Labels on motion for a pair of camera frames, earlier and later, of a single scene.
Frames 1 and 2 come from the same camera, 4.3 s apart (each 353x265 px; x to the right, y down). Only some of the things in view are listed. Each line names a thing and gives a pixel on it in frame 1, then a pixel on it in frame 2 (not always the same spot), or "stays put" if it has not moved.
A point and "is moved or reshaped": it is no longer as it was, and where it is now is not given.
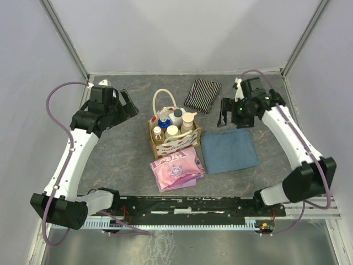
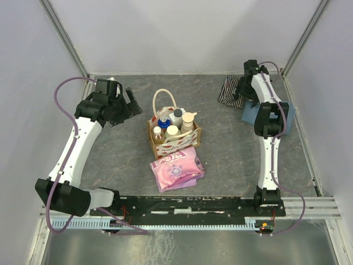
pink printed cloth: [177, 170] stays put
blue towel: [229, 151] is moved or reshaped
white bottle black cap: [176, 116] stays put
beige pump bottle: [187, 118] stays put
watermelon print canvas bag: [175, 144] stays put
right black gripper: [229, 105] → [251, 97]
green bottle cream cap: [171, 131] stays put
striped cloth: [202, 95] → [227, 95]
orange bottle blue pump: [164, 123] stays put
